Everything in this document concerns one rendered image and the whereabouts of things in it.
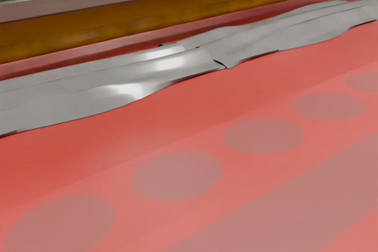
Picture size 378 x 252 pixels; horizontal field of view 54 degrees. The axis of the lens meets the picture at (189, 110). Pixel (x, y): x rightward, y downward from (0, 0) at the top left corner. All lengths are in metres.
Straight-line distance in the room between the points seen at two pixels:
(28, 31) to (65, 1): 0.03
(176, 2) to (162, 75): 0.12
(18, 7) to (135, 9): 0.08
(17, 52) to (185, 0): 0.12
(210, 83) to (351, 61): 0.06
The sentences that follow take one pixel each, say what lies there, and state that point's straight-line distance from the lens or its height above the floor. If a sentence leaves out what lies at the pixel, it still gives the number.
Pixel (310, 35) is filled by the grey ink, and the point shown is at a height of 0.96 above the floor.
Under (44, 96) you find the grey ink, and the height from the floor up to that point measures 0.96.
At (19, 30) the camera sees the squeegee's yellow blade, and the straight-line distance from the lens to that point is 0.24.
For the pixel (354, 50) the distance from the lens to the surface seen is 0.20.
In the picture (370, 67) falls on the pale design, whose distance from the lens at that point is 0.17.
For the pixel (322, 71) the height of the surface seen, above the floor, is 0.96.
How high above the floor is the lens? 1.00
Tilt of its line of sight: 22 degrees down
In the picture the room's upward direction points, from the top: 7 degrees counter-clockwise
